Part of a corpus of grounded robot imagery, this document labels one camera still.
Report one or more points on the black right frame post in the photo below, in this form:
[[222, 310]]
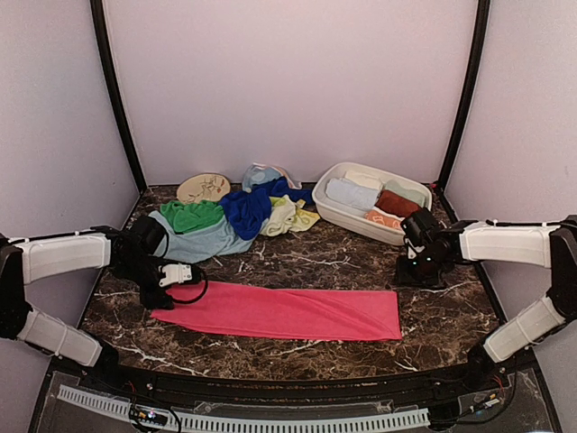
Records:
[[469, 84]]

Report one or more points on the orange patterned rolled towel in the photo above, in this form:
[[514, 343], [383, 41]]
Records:
[[384, 219]]

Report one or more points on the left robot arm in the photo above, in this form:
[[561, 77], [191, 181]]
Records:
[[26, 261]]

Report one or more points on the grey-blue towel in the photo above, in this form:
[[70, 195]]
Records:
[[198, 246]]

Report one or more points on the black frame post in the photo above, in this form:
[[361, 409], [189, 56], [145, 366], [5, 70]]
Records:
[[469, 84], [112, 85]]

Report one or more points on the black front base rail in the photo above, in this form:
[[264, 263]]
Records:
[[190, 366]]

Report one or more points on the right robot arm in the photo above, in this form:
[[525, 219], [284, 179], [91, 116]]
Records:
[[514, 252]]

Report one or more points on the brown rolled towel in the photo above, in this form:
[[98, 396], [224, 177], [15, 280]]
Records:
[[392, 203]]

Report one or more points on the white rolled towel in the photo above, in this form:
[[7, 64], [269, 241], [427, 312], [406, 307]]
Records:
[[363, 179]]

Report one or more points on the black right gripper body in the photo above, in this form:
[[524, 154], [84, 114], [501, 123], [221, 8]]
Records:
[[423, 272]]

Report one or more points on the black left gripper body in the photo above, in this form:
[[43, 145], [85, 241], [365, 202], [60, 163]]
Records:
[[139, 273]]

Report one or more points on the beige bird-painted plate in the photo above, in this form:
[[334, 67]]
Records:
[[206, 186]]

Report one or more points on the pink towel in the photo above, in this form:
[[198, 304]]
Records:
[[328, 315]]

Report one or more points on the white plastic basin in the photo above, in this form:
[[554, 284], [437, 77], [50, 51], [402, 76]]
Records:
[[353, 219]]

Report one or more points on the large pale blue towel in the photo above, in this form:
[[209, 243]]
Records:
[[351, 194]]

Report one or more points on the white slotted cable duct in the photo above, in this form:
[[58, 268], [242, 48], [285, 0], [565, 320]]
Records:
[[220, 417]]

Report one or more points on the light blue dotted towel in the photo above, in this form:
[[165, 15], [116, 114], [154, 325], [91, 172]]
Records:
[[258, 174]]

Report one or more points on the royal blue towel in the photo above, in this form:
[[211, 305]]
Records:
[[246, 211]]

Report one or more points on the pale yellow patterned towel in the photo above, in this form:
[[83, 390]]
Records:
[[288, 216]]

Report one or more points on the black left frame post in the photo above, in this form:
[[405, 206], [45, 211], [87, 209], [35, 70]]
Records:
[[112, 85]]

